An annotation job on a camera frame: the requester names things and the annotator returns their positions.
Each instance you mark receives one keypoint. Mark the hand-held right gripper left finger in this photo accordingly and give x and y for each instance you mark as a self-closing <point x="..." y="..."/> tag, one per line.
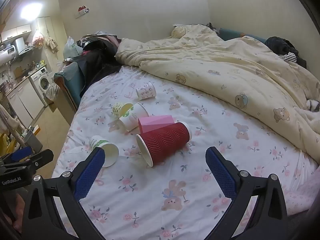
<point x="90" y="173"/>

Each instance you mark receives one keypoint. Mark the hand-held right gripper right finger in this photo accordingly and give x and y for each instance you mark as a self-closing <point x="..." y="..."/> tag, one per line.
<point x="222" y="173"/>

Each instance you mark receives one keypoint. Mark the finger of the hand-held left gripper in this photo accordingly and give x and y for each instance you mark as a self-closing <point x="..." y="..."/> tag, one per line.
<point x="22" y="153"/>
<point x="40" y="158"/>

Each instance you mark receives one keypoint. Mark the red corrugated paper cup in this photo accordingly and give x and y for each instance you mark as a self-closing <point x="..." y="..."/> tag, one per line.
<point x="166" y="140"/>

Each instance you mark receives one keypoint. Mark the white cup with green band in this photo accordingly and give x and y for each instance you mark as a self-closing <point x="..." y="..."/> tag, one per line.
<point x="110" y="152"/>

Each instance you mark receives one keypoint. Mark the white cup with green leaf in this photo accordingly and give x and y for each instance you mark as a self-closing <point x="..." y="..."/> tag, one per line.
<point x="132" y="121"/>

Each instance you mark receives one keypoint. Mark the yellow printed paper cup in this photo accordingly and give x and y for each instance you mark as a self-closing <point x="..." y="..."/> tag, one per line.
<point x="118" y="108"/>

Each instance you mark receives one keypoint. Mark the pink faceted cup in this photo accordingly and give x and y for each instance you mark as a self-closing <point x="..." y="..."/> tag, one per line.
<point x="155" y="123"/>

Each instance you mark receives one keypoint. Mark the white cup with pink faces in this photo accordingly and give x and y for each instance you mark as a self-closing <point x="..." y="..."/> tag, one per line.
<point x="146" y="91"/>

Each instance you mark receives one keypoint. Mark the grey bin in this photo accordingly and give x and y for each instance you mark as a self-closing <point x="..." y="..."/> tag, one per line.
<point x="32" y="141"/>

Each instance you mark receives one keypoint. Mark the white kitchen base cabinet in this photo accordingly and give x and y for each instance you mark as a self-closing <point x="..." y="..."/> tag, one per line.
<point x="23" y="100"/>

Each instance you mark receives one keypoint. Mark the white washing machine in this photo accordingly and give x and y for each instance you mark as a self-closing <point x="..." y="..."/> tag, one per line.
<point x="43" y="81"/>

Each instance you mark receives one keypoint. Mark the cardboard box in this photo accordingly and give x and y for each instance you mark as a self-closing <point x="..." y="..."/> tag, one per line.
<point x="18" y="72"/>

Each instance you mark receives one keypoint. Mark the pink fleece blanket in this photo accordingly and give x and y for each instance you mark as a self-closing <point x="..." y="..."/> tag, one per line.
<point x="303" y="192"/>

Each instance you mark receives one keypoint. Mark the white water heater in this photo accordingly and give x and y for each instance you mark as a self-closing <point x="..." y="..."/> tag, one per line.
<point x="7" y="53"/>

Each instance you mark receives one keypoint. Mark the range hood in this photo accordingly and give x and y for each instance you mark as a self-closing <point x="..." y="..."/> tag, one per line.
<point x="23" y="47"/>

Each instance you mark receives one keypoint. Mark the cream bear print duvet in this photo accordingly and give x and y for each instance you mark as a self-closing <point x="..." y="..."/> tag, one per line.
<point x="225" y="62"/>

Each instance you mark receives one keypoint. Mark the beige hanging towel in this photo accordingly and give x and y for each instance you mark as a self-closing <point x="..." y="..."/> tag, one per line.
<point x="52" y="44"/>

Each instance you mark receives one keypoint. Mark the dark clothes pile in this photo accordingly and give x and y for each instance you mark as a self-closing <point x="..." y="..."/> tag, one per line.
<point x="97" y="60"/>

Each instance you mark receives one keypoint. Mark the grey fluffy cloth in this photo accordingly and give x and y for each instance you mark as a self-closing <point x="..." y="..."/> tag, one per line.
<point x="313" y="105"/>

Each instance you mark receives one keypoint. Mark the white plastic bag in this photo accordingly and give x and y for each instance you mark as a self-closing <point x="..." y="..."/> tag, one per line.
<point x="71" y="48"/>

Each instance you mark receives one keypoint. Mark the pink hanging bag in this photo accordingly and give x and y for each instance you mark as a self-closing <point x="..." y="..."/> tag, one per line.
<point x="38" y="40"/>

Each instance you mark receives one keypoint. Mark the striped garment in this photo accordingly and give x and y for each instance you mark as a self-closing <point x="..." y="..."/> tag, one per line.
<point x="288" y="57"/>

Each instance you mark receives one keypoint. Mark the teal headboard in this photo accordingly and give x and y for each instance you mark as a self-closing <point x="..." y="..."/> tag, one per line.
<point x="232" y="33"/>

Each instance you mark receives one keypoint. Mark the dark clothing heap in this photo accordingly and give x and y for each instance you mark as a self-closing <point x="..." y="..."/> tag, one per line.
<point x="282" y="45"/>

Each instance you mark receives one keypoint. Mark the white wall cabinets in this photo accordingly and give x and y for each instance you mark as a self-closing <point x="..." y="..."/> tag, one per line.
<point x="16" y="32"/>

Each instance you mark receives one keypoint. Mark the red and white wall decoration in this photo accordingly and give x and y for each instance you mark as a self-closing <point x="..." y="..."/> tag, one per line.
<point x="82" y="11"/>

